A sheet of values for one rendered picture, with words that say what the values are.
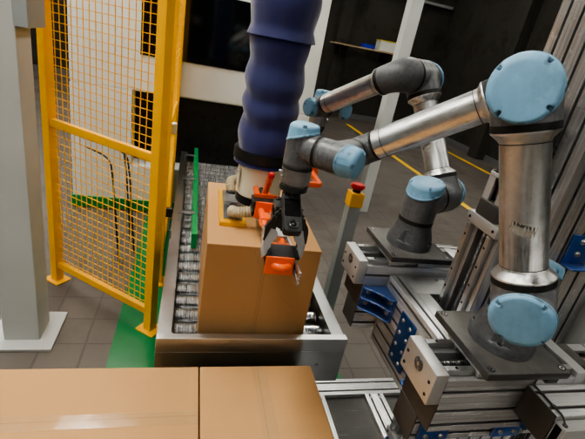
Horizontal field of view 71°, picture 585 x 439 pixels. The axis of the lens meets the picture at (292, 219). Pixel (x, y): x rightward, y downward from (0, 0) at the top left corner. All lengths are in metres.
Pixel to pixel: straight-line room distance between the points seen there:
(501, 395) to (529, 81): 0.73
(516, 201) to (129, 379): 1.20
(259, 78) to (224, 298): 0.77
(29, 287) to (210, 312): 1.06
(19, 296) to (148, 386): 1.09
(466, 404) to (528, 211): 0.51
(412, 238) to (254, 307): 0.61
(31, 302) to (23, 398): 0.95
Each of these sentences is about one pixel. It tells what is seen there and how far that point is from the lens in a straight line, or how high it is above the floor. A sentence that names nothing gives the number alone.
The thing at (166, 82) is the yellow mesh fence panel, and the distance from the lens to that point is 1.95.
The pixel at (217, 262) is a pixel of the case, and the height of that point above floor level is 0.88.
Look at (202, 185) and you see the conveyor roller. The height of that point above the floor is 0.53.
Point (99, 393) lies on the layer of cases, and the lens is 1.47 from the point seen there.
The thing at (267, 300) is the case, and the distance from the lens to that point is 1.54.
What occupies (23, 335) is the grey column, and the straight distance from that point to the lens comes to 2.52.
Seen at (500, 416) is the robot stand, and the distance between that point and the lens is 1.25.
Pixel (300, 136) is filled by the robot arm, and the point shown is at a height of 1.41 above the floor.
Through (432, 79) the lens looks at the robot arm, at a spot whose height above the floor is 1.57.
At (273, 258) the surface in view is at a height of 1.10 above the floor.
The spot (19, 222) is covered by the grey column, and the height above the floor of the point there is 0.67.
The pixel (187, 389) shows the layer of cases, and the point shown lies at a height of 0.54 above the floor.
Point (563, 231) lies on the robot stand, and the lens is 1.27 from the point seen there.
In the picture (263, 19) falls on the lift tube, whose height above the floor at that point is 1.65.
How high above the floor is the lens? 1.60
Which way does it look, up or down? 23 degrees down
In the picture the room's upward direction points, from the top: 11 degrees clockwise
